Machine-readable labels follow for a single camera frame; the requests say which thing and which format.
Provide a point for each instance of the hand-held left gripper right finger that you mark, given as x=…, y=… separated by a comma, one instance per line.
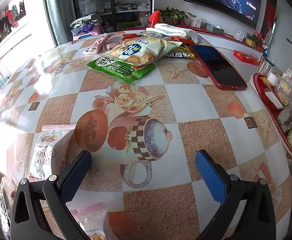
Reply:
x=211, y=177

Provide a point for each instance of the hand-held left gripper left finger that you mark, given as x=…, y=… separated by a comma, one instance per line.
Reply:
x=75, y=177

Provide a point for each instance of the pink-edged clear crisp packet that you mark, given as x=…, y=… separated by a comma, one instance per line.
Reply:
x=93, y=222
x=48, y=150

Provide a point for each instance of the mauve wafer packet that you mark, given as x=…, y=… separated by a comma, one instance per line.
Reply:
x=98, y=44

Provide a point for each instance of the checkered printed tablecloth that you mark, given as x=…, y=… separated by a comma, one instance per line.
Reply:
x=198, y=110

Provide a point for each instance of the red round tray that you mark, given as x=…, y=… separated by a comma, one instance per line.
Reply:
x=266, y=100

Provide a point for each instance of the dark seed packet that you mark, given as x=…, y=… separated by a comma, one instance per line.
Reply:
x=287, y=117

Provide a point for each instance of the red smartphone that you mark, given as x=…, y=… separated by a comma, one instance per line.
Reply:
x=217, y=66

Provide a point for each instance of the clear dried fruit bag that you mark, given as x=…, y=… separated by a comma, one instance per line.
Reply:
x=283, y=92

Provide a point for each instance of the green snack bag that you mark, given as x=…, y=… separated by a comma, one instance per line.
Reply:
x=118, y=70

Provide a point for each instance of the red gift boxes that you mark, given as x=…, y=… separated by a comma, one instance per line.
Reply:
x=246, y=57

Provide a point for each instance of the yellow snack bag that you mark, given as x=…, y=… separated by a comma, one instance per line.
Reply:
x=182, y=53

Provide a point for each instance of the red snack packet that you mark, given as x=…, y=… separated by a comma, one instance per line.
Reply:
x=183, y=40

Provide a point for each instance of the white plastic bag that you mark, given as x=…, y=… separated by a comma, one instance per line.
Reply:
x=239, y=36

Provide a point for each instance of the pale green biscuit bag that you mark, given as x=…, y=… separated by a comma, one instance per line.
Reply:
x=141, y=48

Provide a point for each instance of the pink flower pot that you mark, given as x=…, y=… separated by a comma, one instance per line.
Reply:
x=254, y=38

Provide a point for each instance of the green tissue box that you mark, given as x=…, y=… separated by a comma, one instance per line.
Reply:
x=214, y=28

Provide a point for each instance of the white cloth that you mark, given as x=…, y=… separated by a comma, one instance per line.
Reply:
x=172, y=30

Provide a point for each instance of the pile of clothes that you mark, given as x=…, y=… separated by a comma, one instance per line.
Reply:
x=85, y=23

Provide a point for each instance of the white carton boxes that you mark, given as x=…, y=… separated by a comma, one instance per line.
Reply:
x=194, y=21

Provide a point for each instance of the green potted plant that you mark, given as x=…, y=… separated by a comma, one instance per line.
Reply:
x=173, y=13

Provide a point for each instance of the red chair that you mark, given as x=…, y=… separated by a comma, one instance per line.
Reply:
x=154, y=18

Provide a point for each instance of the grey curtain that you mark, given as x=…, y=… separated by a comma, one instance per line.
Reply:
x=58, y=10

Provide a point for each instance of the hanging clothes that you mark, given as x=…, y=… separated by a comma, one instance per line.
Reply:
x=9, y=17

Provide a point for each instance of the glass door cabinet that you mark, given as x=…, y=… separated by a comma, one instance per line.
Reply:
x=115, y=0

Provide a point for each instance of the red wall hanging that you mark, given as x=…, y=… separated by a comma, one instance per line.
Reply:
x=269, y=10

